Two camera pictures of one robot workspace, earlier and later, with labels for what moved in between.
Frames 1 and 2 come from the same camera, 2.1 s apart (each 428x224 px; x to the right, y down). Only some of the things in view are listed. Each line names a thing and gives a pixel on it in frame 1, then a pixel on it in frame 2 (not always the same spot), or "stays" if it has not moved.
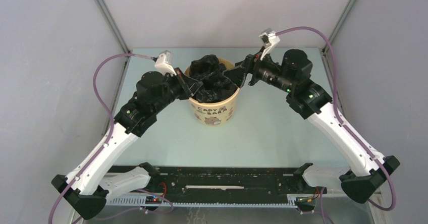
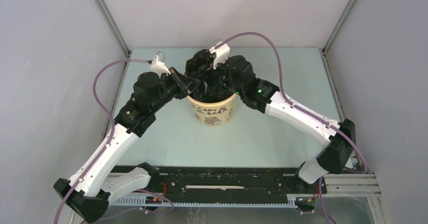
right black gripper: (237, 74) to (218, 68)
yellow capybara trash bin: (216, 113) stays
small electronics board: (153, 200) stays
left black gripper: (191, 85) stays
